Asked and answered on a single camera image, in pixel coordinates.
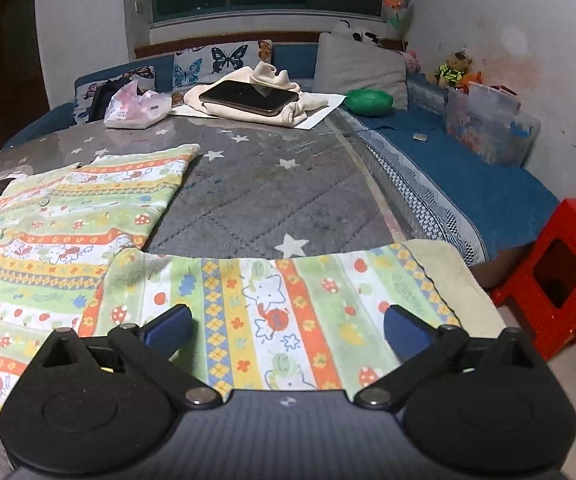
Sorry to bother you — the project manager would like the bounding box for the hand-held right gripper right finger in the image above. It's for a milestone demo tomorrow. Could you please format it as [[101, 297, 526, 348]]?
[[354, 304, 551, 411]]

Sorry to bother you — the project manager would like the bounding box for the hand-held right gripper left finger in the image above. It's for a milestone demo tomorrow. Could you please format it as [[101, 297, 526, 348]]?
[[28, 304, 223, 411]]

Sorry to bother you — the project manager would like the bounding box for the green patterned children's garment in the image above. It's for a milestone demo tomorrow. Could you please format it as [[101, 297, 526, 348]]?
[[0, 144, 507, 422]]

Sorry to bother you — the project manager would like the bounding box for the red plastic stool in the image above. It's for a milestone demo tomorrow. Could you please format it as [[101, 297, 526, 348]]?
[[490, 199, 576, 362]]

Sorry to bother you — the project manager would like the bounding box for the clear plastic storage box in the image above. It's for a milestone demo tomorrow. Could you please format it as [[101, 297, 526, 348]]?
[[445, 81, 543, 167]]

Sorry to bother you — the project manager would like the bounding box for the pink plastic bag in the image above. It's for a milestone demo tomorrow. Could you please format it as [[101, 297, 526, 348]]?
[[104, 80, 173, 130]]

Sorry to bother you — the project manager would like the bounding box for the green ball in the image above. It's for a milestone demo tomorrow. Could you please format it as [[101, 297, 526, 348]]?
[[345, 88, 394, 116]]

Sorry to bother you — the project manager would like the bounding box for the black backpack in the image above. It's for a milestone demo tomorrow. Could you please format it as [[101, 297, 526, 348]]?
[[88, 79, 132, 124]]

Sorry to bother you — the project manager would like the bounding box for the black smartphone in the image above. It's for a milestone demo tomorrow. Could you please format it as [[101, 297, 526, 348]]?
[[199, 80, 301, 117]]

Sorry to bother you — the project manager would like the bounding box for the small butterfly print cushion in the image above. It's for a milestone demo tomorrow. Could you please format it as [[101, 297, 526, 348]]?
[[84, 65, 157, 124]]

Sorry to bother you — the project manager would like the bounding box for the grey pillow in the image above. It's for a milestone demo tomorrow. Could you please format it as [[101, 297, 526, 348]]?
[[313, 32, 409, 111]]

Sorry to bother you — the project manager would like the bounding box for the brown teddy bear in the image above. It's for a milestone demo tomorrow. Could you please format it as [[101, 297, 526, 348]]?
[[427, 49, 473, 89]]

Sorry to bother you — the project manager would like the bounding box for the large butterfly print cushion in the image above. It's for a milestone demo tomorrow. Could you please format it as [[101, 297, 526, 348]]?
[[173, 40, 273, 94]]

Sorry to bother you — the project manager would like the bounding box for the cream cloth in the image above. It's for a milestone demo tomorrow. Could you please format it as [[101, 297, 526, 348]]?
[[184, 61, 329, 129]]

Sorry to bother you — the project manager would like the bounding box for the panda plush toy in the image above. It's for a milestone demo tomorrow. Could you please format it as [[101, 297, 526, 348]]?
[[330, 21, 387, 47]]

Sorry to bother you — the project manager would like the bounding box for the brown wooden door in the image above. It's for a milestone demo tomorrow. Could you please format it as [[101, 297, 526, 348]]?
[[0, 0, 51, 152]]

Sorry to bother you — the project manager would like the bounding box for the colourful pinwheel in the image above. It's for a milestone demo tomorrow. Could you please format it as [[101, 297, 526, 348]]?
[[382, 0, 414, 42]]

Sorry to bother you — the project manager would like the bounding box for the brown wooden rail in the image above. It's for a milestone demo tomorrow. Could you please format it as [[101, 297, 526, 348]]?
[[134, 30, 321, 60]]

